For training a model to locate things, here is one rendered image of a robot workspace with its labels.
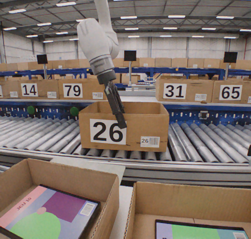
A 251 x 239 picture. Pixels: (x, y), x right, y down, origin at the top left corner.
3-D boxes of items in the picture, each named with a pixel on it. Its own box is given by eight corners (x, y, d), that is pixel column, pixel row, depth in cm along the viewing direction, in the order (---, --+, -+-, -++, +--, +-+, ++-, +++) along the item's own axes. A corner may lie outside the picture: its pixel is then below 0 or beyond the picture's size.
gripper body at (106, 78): (99, 76, 63) (107, 96, 65) (93, 76, 55) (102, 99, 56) (115, 69, 61) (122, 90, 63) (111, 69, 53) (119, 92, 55)
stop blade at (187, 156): (186, 176, 61) (189, 158, 58) (169, 135, 105) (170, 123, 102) (188, 176, 61) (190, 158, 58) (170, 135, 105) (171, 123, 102)
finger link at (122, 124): (121, 111, 58) (121, 111, 58) (127, 127, 60) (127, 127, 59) (114, 113, 59) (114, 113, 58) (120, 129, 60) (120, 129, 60)
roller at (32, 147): (21, 158, 66) (18, 149, 64) (70, 124, 115) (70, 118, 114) (29, 159, 65) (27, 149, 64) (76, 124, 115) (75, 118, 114)
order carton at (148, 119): (80, 147, 67) (77, 112, 63) (97, 126, 95) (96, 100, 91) (166, 152, 63) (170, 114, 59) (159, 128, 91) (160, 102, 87)
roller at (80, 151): (71, 164, 63) (68, 155, 61) (102, 125, 112) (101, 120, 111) (81, 164, 62) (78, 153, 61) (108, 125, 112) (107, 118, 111)
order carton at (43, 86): (20, 100, 121) (17, 80, 117) (41, 95, 150) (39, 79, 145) (60, 100, 117) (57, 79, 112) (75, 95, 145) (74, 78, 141)
